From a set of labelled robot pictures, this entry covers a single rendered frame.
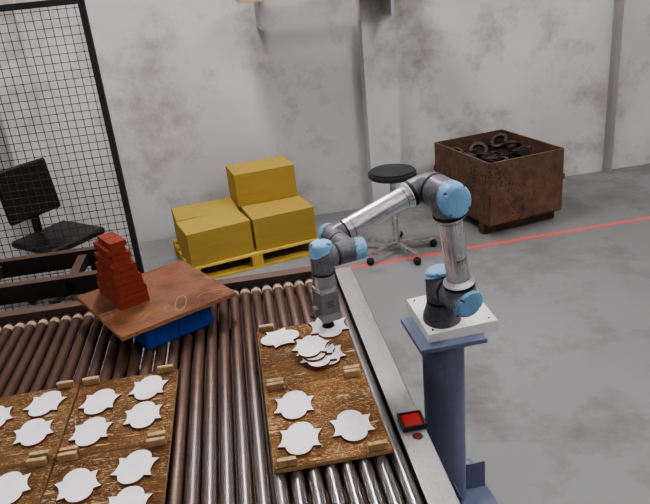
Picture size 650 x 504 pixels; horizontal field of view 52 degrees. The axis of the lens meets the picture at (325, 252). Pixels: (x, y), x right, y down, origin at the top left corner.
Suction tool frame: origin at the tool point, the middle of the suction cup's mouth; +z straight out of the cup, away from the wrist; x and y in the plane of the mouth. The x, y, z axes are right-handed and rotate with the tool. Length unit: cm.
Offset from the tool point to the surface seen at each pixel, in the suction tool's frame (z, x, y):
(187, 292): 8, -35, -73
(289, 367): 18.4, -12.1, -12.1
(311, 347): 14.4, -2.2, -14.4
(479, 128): 49, 308, -362
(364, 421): 17.4, -2.4, 30.1
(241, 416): 20.0, -35.1, 4.7
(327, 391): 18.4, -5.8, 8.3
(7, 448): 18, -107, -15
